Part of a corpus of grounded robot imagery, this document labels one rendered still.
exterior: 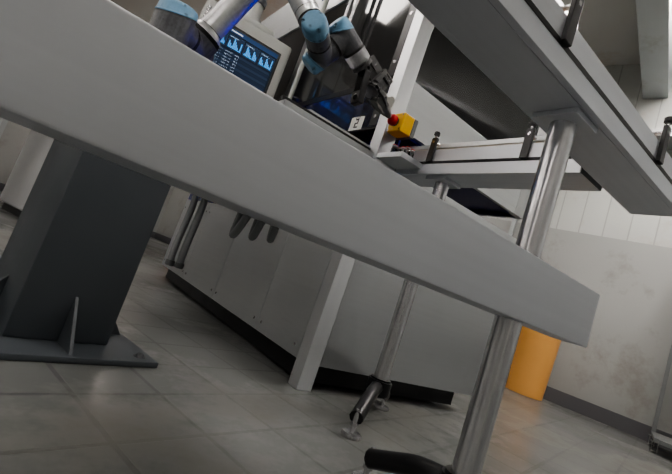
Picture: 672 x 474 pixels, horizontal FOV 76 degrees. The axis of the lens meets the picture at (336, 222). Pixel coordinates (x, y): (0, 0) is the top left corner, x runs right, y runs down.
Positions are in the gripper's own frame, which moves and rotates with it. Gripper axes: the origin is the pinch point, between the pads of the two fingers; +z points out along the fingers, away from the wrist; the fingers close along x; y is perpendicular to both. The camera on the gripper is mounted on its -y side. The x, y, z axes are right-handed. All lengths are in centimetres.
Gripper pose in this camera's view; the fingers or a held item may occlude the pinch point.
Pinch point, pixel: (386, 116)
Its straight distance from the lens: 156.3
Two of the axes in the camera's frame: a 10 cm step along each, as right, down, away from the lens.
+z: 5.4, 7.0, 4.6
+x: -5.7, -0.9, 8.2
